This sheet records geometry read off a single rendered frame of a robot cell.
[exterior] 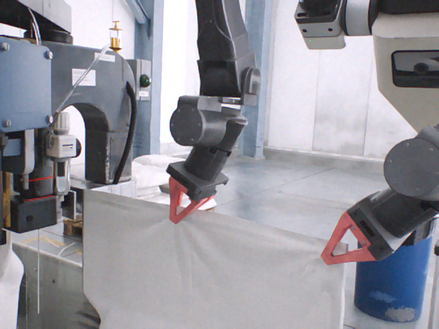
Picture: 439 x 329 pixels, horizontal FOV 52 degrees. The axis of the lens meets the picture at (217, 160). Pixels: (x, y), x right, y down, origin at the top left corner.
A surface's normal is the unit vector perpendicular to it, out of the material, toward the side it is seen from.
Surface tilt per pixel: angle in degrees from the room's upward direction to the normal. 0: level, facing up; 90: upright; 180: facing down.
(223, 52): 112
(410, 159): 79
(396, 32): 40
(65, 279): 90
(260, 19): 90
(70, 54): 90
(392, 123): 90
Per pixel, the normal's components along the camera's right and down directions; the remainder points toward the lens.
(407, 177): -0.68, -0.13
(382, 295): -0.50, 0.15
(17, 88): 0.99, 0.07
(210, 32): -0.53, 0.44
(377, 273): -0.69, 0.11
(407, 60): -0.44, 0.71
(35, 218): 0.84, 0.11
